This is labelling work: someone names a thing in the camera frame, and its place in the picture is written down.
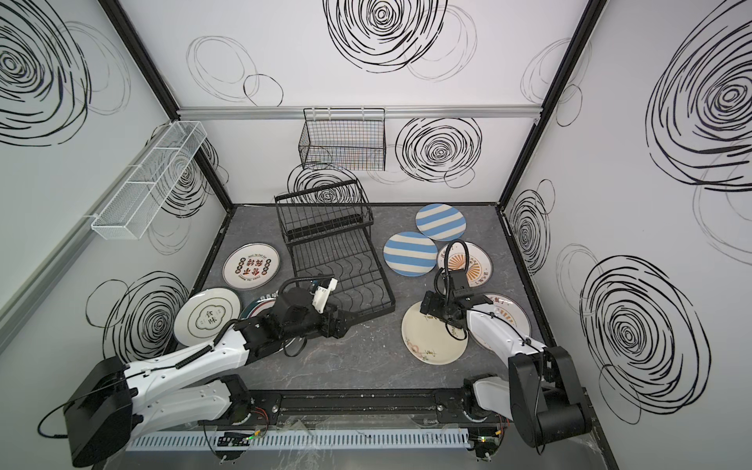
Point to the black wire wall basket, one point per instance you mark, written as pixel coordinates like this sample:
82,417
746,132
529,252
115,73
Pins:
347,137

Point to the blue striped plate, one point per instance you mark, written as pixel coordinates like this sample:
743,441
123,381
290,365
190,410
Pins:
441,222
410,254

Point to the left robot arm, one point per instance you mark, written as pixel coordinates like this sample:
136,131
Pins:
118,402

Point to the white plate black outline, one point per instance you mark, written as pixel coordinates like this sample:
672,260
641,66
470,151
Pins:
203,316

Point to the white mesh wall shelf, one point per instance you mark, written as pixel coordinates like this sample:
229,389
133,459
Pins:
165,179

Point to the black wire dish rack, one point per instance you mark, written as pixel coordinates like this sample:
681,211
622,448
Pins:
327,231

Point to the near blue striped plate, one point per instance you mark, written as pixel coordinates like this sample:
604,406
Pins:
410,254

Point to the far blue striped plate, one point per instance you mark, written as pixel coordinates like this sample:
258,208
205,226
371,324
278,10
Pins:
441,222

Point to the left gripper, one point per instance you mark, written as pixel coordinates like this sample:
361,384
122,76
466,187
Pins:
329,330

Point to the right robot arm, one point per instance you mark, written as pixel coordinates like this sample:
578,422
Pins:
534,367

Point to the white slotted cable duct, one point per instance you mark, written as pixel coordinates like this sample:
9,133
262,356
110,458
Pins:
383,439

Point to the red green rimmed plate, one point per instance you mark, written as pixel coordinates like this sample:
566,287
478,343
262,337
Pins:
257,307

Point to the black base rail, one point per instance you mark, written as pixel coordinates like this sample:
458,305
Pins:
364,405

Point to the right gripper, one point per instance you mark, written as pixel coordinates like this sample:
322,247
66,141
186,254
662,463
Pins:
434,306

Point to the white plate red characters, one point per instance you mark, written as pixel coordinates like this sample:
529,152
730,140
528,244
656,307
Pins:
251,266

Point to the orange sunburst plate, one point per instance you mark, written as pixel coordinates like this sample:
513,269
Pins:
508,311
469,258

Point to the cream floral plate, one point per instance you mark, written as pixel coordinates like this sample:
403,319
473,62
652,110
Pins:
430,340

